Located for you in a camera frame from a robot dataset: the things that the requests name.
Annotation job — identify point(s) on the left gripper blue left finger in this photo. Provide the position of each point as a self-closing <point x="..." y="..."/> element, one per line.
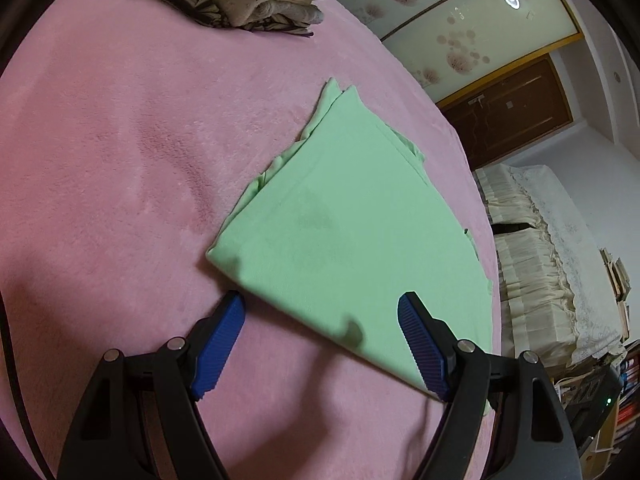
<point x="211" y="341"/>

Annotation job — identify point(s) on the dark brown wooden door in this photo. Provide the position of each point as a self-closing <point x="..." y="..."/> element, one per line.
<point x="517" y="109"/>

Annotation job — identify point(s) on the stack of books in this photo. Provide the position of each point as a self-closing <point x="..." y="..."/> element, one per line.
<point x="617" y="275"/>

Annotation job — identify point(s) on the floral sliding wardrobe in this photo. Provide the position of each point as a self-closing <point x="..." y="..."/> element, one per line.
<point x="448" y="44"/>

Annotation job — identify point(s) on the pink bed blanket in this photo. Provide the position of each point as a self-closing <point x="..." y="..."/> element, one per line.
<point x="128" y="133"/>

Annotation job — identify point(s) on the light green t-shirt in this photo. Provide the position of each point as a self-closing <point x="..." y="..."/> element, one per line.
<point x="342" y="224"/>

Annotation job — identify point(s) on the cream lace covered furniture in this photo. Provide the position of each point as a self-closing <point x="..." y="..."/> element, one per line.
<point x="556" y="297"/>

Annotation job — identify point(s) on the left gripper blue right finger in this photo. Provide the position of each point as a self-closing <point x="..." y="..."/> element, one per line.
<point x="431" y="344"/>

